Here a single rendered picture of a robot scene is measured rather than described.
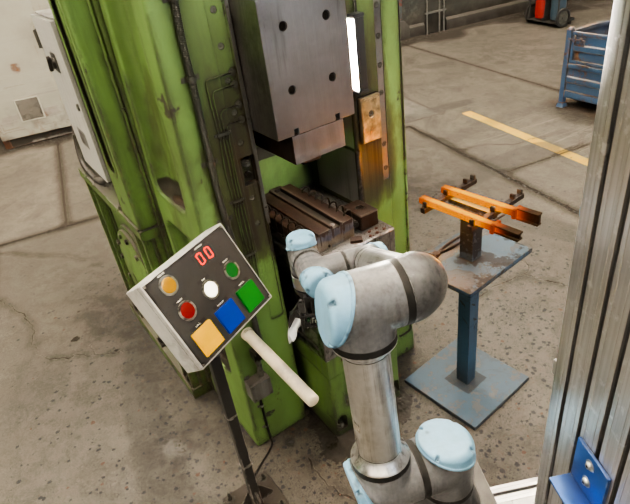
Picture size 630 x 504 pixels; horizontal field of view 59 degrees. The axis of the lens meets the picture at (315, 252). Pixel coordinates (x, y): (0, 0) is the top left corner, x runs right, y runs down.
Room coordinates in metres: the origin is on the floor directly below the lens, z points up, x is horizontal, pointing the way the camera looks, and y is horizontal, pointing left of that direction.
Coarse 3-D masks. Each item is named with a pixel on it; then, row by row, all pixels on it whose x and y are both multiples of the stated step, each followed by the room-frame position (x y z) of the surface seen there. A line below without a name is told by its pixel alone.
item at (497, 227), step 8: (424, 200) 1.81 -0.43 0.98; (432, 200) 1.80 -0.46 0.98; (440, 208) 1.75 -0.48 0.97; (448, 208) 1.72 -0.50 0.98; (456, 208) 1.71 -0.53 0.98; (456, 216) 1.69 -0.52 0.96; (464, 216) 1.66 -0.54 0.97; (472, 216) 1.64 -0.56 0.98; (480, 216) 1.63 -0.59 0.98; (480, 224) 1.60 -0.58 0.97; (488, 224) 1.58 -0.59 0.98; (496, 224) 1.56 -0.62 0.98; (504, 224) 1.56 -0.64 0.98; (496, 232) 1.55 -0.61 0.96; (504, 232) 1.53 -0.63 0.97; (512, 232) 1.50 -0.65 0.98; (520, 232) 1.49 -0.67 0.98
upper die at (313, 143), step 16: (320, 128) 1.68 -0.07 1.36; (336, 128) 1.71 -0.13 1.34; (256, 144) 1.85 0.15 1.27; (272, 144) 1.74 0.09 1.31; (288, 144) 1.65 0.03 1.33; (304, 144) 1.65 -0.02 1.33; (320, 144) 1.68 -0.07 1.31; (336, 144) 1.71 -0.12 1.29; (288, 160) 1.67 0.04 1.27; (304, 160) 1.64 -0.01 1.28
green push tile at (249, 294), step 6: (246, 282) 1.35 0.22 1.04; (252, 282) 1.36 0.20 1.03; (240, 288) 1.33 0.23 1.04; (246, 288) 1.34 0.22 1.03; (252, 288) 1.35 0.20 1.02; (240, 294) 1.31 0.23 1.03; (246, 294) 1.32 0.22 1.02; (252, 294) 1.33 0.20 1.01; (258, 294) 1.34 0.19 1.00; (246, 300) 1.31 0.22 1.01; (252, 300) 1.32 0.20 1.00; (258, 300) 1.33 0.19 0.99; (246, 306) 1.29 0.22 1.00; (252, 306) 1.30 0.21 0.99
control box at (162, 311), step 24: (216, 240) 1.40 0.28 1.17; (168, 264) 1.26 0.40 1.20; (192, 264) 1.30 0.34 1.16; (216, 264) 1.34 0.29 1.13; (240, 264) 1.39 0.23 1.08; (144, 288) 1.18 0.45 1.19; (192, 288) 1.25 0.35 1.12; (264, 288) 1.38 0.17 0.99; (144, 312) 1.18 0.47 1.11; (168, 312) 1.16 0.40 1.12; (168, 336) 1.15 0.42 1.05; (192, 360) 1.11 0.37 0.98
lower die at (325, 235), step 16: (272, 192) 2.01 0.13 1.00; (288, 192) 1.99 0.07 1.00; (304, 192) 1.99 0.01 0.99; (272, 208) 1.92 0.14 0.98; (288, 208) 1.88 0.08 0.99; (320, 208) 1.84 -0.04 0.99; (272, 224) 1.84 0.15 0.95; (304, 224) 1.74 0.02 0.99; (320, 224) 1.72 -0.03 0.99; (352, 224) 1.73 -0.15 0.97; (320, 240) 1.65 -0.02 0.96; (336, 240) 1.69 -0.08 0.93
